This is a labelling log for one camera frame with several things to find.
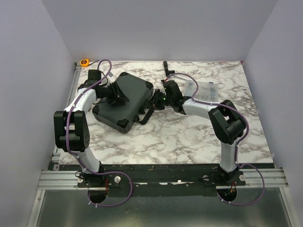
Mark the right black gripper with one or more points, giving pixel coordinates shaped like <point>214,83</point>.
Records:
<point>154,103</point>

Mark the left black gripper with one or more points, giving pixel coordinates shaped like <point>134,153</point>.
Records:
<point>118,98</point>

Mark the black poker chip case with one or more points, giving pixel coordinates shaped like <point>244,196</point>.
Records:
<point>120,112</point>

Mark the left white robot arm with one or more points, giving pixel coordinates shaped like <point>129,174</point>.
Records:
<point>71,127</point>

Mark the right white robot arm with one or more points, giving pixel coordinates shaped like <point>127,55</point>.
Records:
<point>227,122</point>

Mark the clear plastic organizer box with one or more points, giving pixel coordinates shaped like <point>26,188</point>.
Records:
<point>207,91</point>

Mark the black T-handle wrench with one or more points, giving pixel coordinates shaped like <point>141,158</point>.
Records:
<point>168,73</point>

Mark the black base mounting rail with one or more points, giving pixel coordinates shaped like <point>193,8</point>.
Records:
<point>158,180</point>

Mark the aluminium extrusion rail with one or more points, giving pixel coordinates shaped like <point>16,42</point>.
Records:
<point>57,180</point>

